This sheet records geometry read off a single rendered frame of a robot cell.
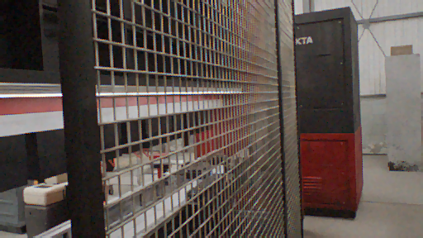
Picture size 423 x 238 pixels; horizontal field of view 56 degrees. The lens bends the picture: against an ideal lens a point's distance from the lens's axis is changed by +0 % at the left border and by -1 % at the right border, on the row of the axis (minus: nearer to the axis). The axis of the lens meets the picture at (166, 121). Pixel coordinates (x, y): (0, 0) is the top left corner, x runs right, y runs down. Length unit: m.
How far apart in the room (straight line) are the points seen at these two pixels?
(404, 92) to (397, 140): 0.82
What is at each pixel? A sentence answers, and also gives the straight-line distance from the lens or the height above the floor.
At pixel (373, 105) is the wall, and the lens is 9.40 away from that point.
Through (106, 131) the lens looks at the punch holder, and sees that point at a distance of 1.71.
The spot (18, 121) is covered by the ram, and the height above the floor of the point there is 1.38.
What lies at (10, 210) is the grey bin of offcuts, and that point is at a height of 0.28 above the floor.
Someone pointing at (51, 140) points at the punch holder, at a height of 1.30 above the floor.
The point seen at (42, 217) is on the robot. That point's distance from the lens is 3.14.
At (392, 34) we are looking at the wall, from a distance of 9.45.
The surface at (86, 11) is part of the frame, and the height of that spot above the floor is 1.49.
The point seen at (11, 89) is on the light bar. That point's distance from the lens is 1.01.
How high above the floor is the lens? 1.42
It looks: 3 degrees down
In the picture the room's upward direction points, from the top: 3 degrees counter-clockwise
